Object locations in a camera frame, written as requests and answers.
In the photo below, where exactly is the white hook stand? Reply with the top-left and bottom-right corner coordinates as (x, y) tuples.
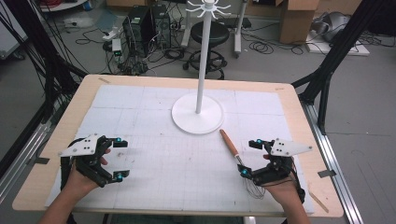
(171, 0), (233, 135)

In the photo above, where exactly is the wire whisk with wooden handle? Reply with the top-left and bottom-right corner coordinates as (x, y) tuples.
(219, 129), (266, 201)

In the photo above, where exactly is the wooden table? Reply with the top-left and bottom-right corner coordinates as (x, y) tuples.
(12, 74), (345, 218)

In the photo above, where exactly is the white grid mat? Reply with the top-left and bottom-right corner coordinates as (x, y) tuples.
(45, 84), (316, 216)

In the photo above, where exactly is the thin wooden stick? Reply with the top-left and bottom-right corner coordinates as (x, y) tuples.
(308, 189), (330, 214)

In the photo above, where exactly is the tall cardboard box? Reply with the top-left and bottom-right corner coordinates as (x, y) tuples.
(278, 0), (321, 45)

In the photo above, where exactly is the white power adapter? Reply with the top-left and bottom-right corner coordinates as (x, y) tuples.
(110, 38), (123, 57)

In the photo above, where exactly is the white power strip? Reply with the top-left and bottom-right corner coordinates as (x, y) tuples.
(102, 25), (124, 42)

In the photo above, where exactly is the white floor board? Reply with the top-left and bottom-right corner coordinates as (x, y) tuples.
(304, 30), (372, 58)

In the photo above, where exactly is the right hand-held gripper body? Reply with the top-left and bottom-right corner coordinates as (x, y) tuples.
(252, 137), (314, 187)

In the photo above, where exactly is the coiled black cable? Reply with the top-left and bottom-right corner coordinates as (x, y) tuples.
(247, 40), (276, 56)

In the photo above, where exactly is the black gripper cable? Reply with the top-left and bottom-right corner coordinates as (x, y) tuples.
(289, 157), (307, 204)

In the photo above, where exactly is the person's right hand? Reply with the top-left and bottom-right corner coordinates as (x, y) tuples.
(262, 153), (305, 204)

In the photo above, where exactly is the aluminium rail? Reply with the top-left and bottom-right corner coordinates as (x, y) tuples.
(0, 120), (54, 204)
(299, 102), (364, 224)

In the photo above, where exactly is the black metal frame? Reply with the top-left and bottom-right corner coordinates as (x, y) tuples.
(0, 0), (90, 180)
(291, 0), (386, 135)

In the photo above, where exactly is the large black computer tower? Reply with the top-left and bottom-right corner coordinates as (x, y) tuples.
(121, 5), (154, 59)

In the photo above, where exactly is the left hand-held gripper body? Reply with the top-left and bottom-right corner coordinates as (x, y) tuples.
(58, 133), (108, 189)

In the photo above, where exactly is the black round stool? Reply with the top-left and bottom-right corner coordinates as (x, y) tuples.
(182, 21), (232, 80)

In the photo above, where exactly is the person's left hand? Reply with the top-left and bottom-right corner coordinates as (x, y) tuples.
(65, 147), (112, 194)

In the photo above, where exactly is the white desk leg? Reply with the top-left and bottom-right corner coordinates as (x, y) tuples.
(180, 8), (192, 49)
(233, 0), (248, 59)

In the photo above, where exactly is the small black computer tower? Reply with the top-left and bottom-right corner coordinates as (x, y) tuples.
(150, 12), (173, 49)

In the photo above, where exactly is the grey device on floor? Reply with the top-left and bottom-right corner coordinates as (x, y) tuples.
(310, 11), (352, 43)

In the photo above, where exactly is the round white table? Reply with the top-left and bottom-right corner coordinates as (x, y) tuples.
(38, 0), (89, 13)

